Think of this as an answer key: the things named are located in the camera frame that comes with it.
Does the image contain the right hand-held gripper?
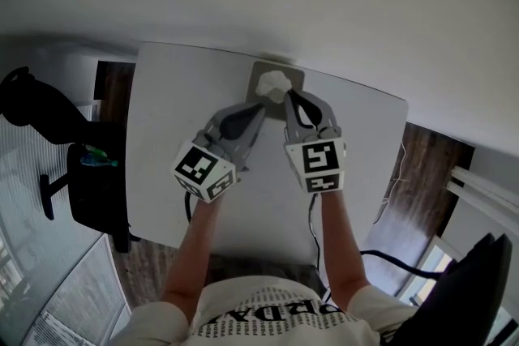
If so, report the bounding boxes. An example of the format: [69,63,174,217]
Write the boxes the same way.
[282,89,349,194]

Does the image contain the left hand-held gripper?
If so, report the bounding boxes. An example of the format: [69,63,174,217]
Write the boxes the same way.
[170,100,267,203]

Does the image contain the white and grey tissue box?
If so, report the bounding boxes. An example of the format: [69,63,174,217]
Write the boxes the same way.
[244,60,307,122]

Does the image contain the person's left forearm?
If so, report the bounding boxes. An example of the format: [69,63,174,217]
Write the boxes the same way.
[161,193,229,318]

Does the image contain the person's right forearm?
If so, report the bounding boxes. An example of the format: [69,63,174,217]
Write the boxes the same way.
[319,190,369,312]

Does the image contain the blue plastic bottle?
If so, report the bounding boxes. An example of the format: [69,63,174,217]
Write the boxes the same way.
[79,155,120,169]

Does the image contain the dark grey trousers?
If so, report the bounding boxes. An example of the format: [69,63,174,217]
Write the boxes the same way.
[279,263,328,299]

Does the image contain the black office chair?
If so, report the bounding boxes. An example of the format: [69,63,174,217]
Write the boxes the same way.
[0,66,142,254]

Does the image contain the white printed t-shirt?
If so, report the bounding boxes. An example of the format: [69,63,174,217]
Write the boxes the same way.
[91,274,419,346]

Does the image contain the black bag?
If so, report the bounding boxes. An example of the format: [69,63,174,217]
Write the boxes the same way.
[408,232,514,346]

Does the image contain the grey window blinds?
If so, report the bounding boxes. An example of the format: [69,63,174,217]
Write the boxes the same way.
[0,100,134,346]

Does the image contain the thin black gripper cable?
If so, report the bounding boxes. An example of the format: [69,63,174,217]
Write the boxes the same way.
[183,190,195,223]
[307,192,332,301]

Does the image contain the thin white floor cable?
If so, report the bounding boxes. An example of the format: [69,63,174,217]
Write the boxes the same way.
[374,140,409,224]

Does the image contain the thick black cable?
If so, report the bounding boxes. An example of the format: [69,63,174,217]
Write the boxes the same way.
[359,249,448,280]

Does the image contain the white wall pipes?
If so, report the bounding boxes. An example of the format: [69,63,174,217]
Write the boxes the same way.
[447,164,519,216]

